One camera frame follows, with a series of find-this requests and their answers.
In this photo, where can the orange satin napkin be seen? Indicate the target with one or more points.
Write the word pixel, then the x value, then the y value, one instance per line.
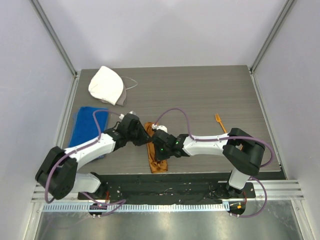
pixel 156 166

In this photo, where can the left aluminium frame post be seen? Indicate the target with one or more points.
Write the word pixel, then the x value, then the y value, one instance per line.
pixel 53 35

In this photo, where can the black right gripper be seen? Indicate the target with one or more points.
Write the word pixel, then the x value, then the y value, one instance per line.
pixel 157 139

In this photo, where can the blue towel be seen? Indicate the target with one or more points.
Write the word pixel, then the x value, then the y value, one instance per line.
pixel 101 120

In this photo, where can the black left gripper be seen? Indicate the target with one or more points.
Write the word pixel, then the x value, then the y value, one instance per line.
pixel 144 137

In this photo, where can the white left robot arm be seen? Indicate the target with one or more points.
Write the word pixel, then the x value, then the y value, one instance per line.
pixel 59 174

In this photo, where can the orange plastic fork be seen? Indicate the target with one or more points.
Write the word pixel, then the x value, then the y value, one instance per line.
pixel 218 120

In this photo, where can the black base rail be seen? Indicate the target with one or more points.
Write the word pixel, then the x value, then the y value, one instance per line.
pixel 170 189

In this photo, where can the aluminium frame post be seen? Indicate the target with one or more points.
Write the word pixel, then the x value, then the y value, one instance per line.
pixel 53 35
pixel 281 18

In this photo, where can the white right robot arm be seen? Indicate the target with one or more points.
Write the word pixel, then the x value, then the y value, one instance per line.
pixel 239 148

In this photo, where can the white slotted cable duct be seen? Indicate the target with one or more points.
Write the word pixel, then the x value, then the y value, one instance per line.
pixel 89 207

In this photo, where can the right aluminium frame post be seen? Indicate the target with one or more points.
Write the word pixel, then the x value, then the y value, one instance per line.
pixel 281 18

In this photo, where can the white cloth cap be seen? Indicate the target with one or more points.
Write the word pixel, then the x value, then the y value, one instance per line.
pixel 108 87

